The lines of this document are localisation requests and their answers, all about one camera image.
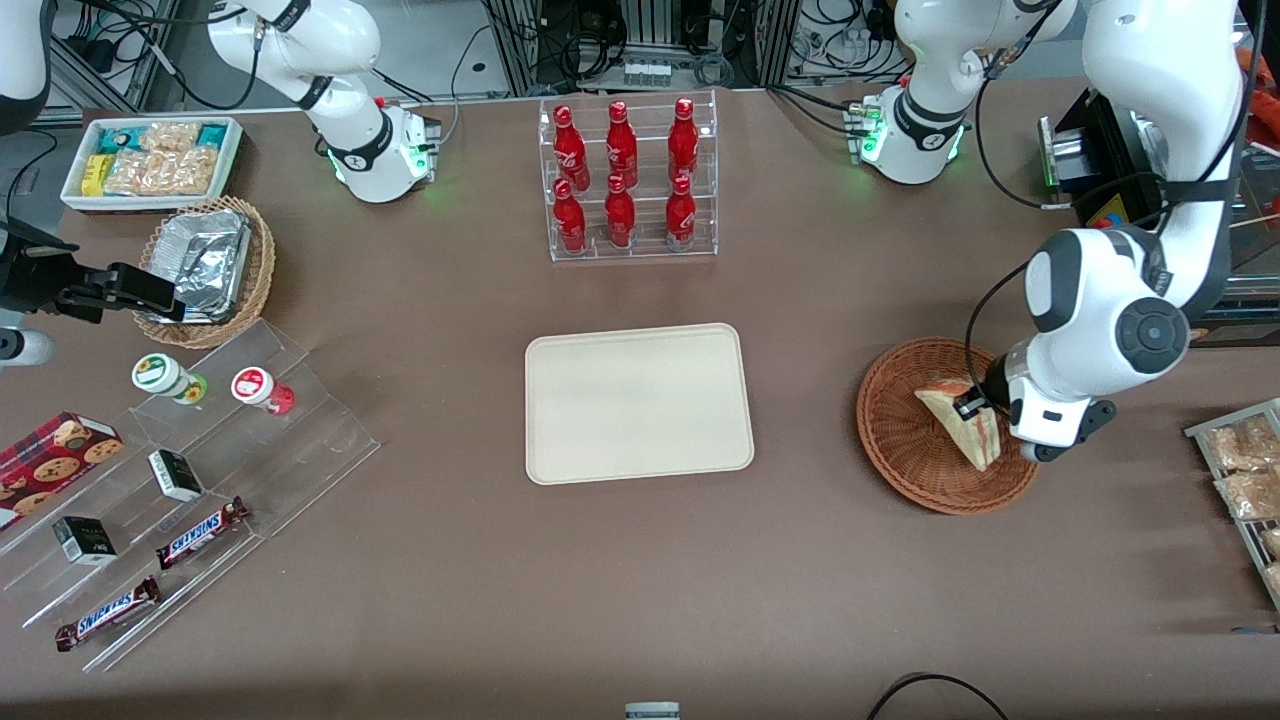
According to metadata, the large clear cracker bag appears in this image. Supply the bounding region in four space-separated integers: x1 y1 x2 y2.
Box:
103 148 221 198

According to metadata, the snickers bar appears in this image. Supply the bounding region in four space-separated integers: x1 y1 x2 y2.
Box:
155 497 251 571
55 576 162 653

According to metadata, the triangle sandwich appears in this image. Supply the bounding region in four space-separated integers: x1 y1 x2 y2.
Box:
914 377 1001 472

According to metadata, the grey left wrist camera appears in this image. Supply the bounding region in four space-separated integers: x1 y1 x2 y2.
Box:
1008 395 1093 448

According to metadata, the black cable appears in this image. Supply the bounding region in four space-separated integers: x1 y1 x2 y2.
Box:
865 673 1011 720

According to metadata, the brown round wicker basket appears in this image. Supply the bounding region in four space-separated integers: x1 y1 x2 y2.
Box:
856 337 1046 516

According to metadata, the clear acrylic bottle rack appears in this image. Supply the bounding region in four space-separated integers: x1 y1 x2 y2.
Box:
538 89 719 263

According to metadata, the white rectangular bin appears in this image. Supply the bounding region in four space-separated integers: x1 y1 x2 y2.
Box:
60 116 246 213

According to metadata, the red label yogurt cup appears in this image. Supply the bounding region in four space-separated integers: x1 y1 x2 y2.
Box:
231 366 296 417

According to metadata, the aluminium frame rack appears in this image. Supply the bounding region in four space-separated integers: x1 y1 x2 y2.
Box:
480 0 801 96

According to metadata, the grey wire rack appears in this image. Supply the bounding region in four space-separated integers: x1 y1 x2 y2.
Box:
1185 398 1280 611

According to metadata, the cream plastic tray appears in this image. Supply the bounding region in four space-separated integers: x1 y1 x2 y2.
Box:
525 322 756 487

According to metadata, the small black box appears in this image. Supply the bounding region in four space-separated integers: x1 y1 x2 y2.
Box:
52 516 118 566
147 449 205 503

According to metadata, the light tan wicker basket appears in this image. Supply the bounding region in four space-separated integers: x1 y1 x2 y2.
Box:
132 196 277 351

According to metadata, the green label yogurt cup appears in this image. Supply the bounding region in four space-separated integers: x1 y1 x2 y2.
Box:
131 353 209 406

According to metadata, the black food warmer machine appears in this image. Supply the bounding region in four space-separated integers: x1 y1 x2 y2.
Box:
1038 20 1280 351

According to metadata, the red cola bottle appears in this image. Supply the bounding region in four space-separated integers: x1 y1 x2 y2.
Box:
606 100 639 189
553 105 591 191
553 178 588 254
668 97 700 186
604 173 637 249
665 175 698 251

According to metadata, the aluminium foil tray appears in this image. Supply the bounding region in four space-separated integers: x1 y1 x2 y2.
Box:
148 208 253 323

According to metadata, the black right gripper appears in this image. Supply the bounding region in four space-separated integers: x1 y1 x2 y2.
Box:
0 225 188 323

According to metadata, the clear acrylic stepped shelf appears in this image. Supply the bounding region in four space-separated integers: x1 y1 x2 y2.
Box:
0 318 381 673

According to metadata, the small clear cracker bag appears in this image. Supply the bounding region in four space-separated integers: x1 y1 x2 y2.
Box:
140 120 204 156

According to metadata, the red tartan cookie box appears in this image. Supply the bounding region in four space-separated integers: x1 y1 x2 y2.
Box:
0 411 126 531

